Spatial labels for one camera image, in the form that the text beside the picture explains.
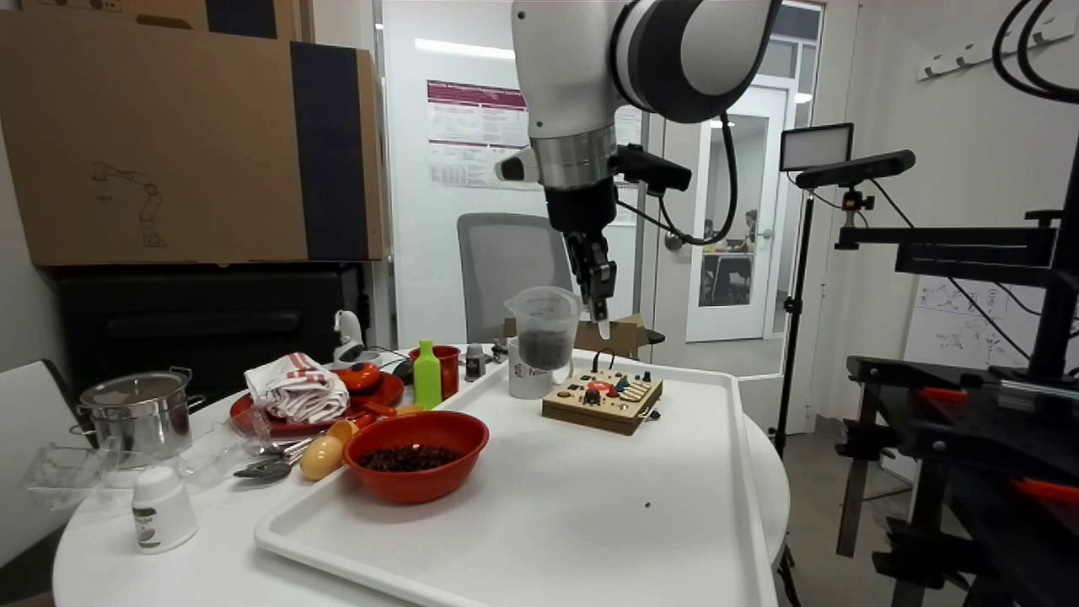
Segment white red patterned cloth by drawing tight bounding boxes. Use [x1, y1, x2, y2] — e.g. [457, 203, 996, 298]
[243, 348, 354, 427]

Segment clear plastic container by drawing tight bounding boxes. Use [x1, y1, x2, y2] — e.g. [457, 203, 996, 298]
[22, 431, 263, 512]

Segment wooden switch busy board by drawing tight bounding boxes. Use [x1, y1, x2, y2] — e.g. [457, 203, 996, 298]
[541, 350, 666, 438]

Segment purple white poster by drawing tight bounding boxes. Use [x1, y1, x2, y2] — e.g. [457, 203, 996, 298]
[423, 74, 534, 194]

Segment orange handled black clamp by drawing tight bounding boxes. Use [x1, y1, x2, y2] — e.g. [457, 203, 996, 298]
[1009, 476, 1079, 512]
[913, 386, 973, 413]

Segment black stereo camera bar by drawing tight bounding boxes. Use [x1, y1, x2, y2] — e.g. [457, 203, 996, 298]
[791, 146, 919, 194]

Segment whiteboard with drawings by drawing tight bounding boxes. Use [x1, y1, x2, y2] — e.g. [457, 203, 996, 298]
[900, 273, 1079, 377]

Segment metal utensils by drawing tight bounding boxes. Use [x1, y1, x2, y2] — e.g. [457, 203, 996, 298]
[228, 436, 312, 490]

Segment grey office chair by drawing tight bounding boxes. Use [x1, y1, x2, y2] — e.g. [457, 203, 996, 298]
[455, 210, 581, 348]

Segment thick black cable hose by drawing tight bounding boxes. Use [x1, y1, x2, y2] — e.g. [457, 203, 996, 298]
[983, 0, 1079, 110]

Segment black light stand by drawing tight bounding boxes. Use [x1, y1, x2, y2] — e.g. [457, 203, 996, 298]
[769, 167, 815, 454]

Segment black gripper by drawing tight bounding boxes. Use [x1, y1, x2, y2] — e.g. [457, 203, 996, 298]
[543, 180, 623, 343]

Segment white wall hook rail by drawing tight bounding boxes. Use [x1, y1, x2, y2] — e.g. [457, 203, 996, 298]
[916, 18, 1079, 86]

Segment red bowl with beans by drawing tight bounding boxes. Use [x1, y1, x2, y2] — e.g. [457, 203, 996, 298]
[339, 407, 492, 509]

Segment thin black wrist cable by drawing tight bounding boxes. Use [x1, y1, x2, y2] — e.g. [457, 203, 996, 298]
[614, 108, 742, 251]

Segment white door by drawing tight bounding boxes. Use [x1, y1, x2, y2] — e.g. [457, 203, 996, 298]
[682, 79, 796, 348]

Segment green plastic bottle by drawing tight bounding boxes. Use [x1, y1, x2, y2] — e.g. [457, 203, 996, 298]
[407, 337, 446, 413]

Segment black cabinet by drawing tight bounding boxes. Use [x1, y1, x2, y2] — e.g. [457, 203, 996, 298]
[48, 261, 370, 402]

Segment white display panel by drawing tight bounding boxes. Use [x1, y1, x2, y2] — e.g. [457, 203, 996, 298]
[376, 0, 653, 350]

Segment clear glass pitcher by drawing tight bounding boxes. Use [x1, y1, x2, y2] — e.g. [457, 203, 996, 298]
[72, 364, 210, 466]

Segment large cardboard sheet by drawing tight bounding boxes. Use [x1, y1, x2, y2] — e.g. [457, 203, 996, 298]
[0, 0, 394, 269]

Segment black mounting bar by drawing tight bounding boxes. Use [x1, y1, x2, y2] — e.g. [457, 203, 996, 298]
[834, 205, 1070, 288]

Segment red cup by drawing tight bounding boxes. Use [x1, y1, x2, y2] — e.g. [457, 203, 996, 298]
[407, 340, 466, 406]

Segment orange toy carrot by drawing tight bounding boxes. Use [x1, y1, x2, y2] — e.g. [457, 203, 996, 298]
[292, 415, 364, 486]

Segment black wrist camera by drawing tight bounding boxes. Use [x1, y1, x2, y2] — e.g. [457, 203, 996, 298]
[606, 142, 698, 197]

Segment white chair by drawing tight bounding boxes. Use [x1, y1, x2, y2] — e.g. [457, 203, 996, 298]
[0, 358, 92, 569]

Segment LED light panel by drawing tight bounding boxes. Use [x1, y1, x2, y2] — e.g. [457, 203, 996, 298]
[780, 117, 856, 176]

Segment white plastic tray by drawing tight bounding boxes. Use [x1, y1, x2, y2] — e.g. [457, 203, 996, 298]
[253, 362, 781, 607]

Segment small white bottle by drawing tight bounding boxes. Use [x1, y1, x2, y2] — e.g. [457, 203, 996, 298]
[129, 462, 202, 556]

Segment white dispenser device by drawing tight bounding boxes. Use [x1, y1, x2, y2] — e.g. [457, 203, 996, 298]
[329, 308, 366, 368]

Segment small cardboard box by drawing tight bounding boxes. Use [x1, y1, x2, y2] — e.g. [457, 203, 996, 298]
[498, 314, 666, 364]

